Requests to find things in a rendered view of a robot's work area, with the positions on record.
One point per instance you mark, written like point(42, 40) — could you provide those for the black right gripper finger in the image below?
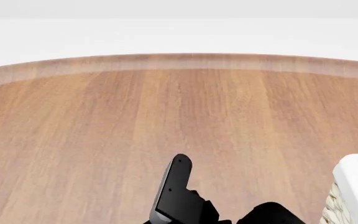
point(176, 182)

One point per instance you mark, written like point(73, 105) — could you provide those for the woven basket with white liner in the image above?
point(357, 184)

